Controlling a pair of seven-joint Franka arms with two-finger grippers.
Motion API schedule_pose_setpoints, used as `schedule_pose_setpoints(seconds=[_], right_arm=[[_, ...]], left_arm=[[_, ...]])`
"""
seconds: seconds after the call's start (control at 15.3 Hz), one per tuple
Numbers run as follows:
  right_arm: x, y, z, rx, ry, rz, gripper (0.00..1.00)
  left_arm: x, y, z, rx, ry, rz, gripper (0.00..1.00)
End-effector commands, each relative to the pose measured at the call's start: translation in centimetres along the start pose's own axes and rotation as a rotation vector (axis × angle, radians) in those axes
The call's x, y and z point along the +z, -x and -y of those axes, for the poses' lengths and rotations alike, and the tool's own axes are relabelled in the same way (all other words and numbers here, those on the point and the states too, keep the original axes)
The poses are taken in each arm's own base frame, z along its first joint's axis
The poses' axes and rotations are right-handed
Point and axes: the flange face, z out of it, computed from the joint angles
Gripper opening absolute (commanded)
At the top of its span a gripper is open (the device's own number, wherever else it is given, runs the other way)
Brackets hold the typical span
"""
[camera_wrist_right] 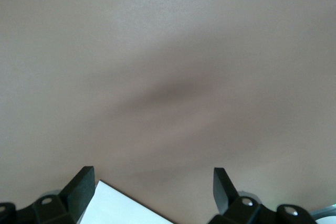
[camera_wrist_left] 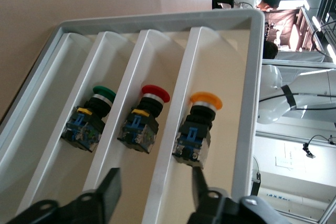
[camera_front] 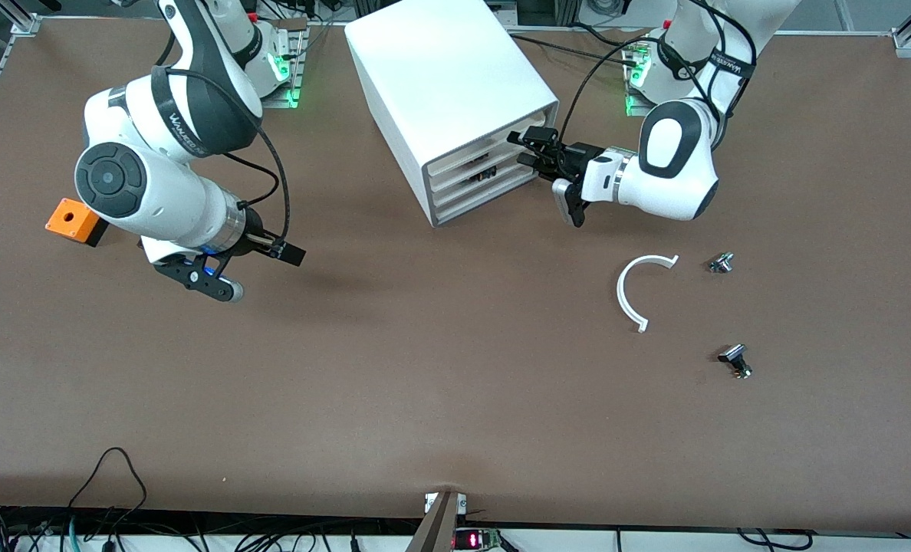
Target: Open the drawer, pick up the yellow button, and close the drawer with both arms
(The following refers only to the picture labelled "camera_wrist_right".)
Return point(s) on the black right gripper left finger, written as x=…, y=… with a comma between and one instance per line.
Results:
x=78, y=195

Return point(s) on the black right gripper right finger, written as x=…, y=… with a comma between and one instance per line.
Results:
x=223, y=195

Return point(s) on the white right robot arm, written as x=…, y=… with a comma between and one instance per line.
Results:
x=326, y=221

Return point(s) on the aluminium right arm base plate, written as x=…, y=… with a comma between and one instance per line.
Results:
x=324, y=210

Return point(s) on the white drawer cabinet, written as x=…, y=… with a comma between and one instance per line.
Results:
x=118, y=208

